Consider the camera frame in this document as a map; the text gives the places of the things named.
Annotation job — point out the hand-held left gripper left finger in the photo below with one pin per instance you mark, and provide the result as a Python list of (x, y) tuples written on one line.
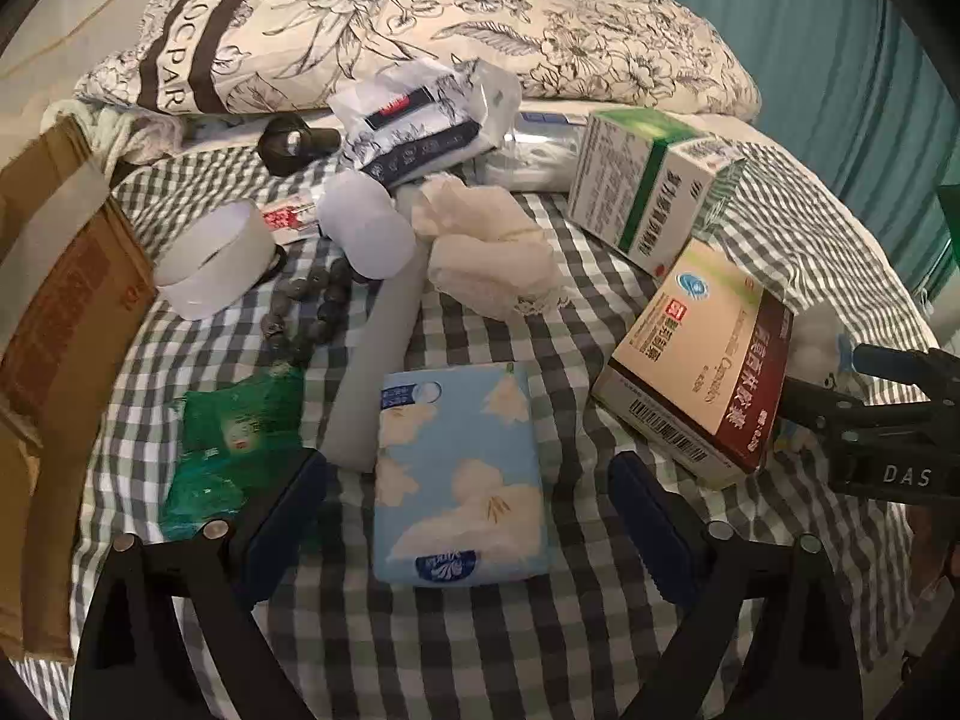
[(289, 510)]

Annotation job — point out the floral print duvet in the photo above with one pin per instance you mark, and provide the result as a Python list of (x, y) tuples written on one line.
[(525, 22)]

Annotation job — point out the green white medicine box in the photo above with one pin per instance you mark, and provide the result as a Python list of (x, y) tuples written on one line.
[(637, 180)]

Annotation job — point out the black round object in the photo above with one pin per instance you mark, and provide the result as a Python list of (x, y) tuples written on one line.
[(289, 146)]

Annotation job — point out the brown cardboard box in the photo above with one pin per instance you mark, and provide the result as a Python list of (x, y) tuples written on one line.
[(67, 300)]

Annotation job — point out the red cream medicine box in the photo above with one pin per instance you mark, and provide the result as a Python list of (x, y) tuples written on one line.
[(690, 367)]

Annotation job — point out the teal curtain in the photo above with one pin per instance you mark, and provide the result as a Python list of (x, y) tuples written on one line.
[(825, 52)]

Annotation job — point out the blue floral tissue pack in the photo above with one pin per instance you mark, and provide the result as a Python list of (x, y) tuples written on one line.
[(457, 465)]

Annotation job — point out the clear bag with navy packet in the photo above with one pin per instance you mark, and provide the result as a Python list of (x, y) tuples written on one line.
[(420, 120)]

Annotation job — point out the white plastic bottle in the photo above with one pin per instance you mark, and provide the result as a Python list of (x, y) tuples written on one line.
[(367, 225)]

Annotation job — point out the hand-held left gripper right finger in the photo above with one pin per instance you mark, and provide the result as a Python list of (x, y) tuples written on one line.
[(645, 517)]

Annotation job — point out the clear floss pick container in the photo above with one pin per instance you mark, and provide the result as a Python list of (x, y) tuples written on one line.
[(540, 157)]

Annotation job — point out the white tissue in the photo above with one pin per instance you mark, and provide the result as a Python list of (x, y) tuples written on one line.
[(480, 240)]

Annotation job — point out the green wet wipe packet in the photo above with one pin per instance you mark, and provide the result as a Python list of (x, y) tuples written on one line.
[(225, 442)]

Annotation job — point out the small red print packet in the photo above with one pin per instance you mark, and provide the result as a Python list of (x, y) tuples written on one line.
[(285, 219)]

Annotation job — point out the white tape roll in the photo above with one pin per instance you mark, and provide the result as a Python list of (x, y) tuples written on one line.
[(217, 255)]

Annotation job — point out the light green towel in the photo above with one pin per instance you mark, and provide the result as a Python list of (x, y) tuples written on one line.
[(135, 131)]

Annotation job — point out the bag of cotton balls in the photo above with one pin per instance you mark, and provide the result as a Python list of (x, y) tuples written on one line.
[(817, 330)]

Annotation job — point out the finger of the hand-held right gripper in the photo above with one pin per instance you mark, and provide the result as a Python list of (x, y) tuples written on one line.
[(840, 405), (892, 364)]

